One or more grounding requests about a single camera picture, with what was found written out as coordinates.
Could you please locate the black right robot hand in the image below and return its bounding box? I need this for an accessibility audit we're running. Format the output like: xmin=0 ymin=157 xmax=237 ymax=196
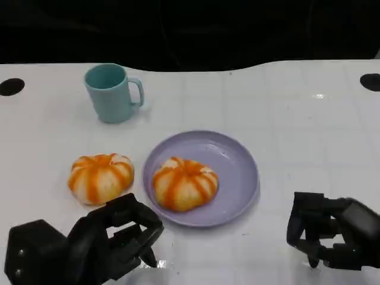
xmin=286 ymin=191 xmax=380 ymax=271

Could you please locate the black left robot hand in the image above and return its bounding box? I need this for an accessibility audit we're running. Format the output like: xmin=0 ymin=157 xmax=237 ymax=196
xmin=4 ymin=192 xmax=164 ymax=285

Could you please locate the orange and white bread roll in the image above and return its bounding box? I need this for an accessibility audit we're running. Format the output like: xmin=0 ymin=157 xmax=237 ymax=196
xmin=66 ymin=153 xmax=136 ymax=206
xmin=152 ymin=156 xmax=220 ymax=213

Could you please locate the lilac plate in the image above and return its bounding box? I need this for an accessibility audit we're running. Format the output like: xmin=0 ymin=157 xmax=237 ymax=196
xmin=142 ymin=129 xmax=259 ymax=229

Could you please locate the pale green mug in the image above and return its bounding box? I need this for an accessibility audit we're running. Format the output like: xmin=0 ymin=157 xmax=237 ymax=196
xmin=84 ymin=62 xmax=145 ymax=124

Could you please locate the black table cable grommet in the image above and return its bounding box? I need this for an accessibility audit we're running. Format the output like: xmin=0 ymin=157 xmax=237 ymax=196
xmin=359 ymin=73 xmax=380 ymax=91
xmin=0 ymin=78 xmax=26 ymax=97

